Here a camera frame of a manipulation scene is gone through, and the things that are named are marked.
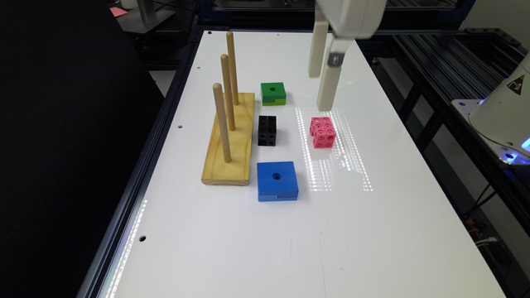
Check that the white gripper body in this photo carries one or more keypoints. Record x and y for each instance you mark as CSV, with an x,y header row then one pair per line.
x,y
353,19

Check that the wooden peg base board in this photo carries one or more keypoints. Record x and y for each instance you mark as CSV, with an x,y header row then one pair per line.
x,y
218,172

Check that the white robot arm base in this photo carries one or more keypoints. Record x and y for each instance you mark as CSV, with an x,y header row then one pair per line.
x,y
502,118

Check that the rear wooden peg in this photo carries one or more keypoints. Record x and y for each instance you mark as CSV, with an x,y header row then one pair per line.
x,y
232,67

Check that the blue square block with hole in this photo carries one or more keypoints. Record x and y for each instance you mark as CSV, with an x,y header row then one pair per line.
x,y
277,181

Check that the grey stand with pole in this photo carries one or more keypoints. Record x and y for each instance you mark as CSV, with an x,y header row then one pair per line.
x,y
142,16

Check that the pink paper sheet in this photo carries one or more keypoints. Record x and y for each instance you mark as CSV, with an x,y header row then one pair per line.
x,y
118,12

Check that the wooden peg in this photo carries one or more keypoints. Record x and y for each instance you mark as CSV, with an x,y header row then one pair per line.
x,y
232,67
222,121
228,92

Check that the black aluminium frame rails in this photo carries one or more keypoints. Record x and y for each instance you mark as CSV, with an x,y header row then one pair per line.
x,y
448,65

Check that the black connector cube cluster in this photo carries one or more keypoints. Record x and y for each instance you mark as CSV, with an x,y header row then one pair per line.
x,y
267,130

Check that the front wooden peg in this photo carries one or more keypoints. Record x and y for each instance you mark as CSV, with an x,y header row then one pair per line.
x,y
222,121

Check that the pink connector cube cluster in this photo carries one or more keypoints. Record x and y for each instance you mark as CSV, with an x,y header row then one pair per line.
x,y
323,132

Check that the green square block with hole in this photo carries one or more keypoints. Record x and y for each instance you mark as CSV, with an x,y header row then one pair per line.
x,y
273,94

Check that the middle wooden peg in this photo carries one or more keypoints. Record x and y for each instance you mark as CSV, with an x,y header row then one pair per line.
x,y
228,92

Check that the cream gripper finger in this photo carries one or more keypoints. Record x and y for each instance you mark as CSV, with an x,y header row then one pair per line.
x,y
318,41
333,60

